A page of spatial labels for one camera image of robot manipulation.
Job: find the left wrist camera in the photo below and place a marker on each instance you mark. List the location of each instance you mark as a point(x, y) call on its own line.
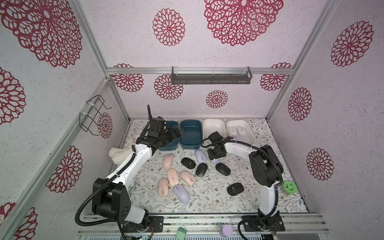
point(157, 126)

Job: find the green round toy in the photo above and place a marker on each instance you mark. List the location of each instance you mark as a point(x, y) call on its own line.
point(289, 188)

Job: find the pink mouse bottom left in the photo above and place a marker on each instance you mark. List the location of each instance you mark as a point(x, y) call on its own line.
point(163, 188)

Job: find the purple round cap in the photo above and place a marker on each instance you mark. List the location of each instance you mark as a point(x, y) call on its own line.
point(226, 231)

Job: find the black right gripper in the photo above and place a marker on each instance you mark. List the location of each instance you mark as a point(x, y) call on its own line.
point(216, 153)

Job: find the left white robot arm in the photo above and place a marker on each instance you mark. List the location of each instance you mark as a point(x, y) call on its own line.
point(112, 200)

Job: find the floral table mat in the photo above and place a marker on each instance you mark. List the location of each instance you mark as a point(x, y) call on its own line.
point(209, 193)

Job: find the right teal storage box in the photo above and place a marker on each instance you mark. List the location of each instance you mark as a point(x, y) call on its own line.
point(192, 134)

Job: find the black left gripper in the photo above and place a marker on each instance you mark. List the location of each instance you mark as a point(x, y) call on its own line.
point(173, 135)

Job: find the white storage box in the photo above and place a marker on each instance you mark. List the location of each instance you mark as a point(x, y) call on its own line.
point(248, 138)
point(213, 125)

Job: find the black mouse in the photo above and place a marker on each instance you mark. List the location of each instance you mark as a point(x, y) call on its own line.
point(223, 169)
point(235, 189)
point(188, 163)
point(201, 169)

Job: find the pink mouse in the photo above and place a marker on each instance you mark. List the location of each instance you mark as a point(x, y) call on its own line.
point(168, 161)
point(163, 188)
point(173, 177)
point(187, 177)

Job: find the black mouse bottom right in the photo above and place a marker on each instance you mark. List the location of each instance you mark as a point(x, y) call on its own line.
point(235, 189)

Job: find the black mouse top left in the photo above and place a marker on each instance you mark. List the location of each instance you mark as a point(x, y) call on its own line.
point(188, 163)

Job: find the black wire wall rack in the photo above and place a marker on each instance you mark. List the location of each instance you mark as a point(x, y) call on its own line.
point(96, 120)

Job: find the pink mouse top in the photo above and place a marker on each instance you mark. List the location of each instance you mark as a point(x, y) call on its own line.
point(168, 161)

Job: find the pink mouse middle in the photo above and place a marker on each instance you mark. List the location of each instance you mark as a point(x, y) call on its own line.
point(173, 177)

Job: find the white mouse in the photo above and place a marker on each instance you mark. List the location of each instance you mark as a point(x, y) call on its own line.
point(233, 130)
point(241, 130)

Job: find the green connector block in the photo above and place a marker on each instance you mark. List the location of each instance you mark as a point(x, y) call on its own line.
point(181, 234)

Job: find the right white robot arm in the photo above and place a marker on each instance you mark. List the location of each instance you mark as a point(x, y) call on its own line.
point(266, 170)

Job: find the left white storage box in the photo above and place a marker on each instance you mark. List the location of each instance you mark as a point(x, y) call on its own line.
point(213, 125)

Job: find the black mouse centre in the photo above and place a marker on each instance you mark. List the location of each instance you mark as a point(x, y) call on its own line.
point(201, 169)

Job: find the large purple mouse bottom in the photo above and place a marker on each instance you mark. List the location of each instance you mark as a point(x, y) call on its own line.
point(181, 192)

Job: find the right white storage box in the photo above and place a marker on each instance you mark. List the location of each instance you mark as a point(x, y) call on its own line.
point(248, 138)

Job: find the pink mouse right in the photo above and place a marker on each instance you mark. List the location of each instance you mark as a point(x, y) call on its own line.
point(187, 177)

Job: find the white plush dog toy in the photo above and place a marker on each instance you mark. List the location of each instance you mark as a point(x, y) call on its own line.
point(118, 156)

